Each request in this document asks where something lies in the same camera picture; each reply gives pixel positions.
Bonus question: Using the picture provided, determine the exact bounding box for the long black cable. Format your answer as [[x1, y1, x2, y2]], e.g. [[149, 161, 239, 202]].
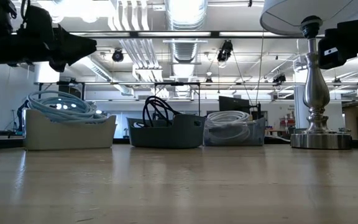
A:
[[142, 95, 181, 128]]

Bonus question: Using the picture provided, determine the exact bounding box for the light blue cable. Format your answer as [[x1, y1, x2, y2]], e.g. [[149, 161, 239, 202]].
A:
[[27, 95, 99, 122], [42, 102, 109, 124], [26, 90, 90, 113]]

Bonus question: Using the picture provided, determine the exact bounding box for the silver ventilation duct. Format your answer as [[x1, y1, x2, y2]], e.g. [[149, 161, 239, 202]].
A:
[[165, 0, 209, 65]]

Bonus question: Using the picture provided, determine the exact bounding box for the black hanging camera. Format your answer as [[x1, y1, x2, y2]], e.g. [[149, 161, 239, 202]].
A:
[[111, 49, 125, 63], [272, 73, 287, 85], [216, 39, 234, 63]]

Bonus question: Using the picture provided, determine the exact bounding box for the teal plastic bin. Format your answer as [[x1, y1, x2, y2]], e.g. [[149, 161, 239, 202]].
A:
[[126, 113, 206, 149]]

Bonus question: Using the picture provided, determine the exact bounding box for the clear grey plastic bin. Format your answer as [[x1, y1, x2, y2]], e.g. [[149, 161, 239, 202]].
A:
[[203, 116, 267, 147]]

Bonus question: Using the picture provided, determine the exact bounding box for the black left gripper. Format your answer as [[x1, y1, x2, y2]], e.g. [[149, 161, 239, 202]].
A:
[[0, 6, 98, 75]]

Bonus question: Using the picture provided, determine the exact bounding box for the beige plastic bin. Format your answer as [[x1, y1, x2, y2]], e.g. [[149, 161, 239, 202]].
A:
[[23, 108, 117, 151]]

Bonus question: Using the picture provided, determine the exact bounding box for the silver lamp with white shade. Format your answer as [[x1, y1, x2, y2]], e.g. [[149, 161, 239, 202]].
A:
[[259, 0, 358, 151]]

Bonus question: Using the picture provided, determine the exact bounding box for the black background monitor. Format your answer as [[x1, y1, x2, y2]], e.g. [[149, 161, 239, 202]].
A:
[[218, 95, 251, 114]]

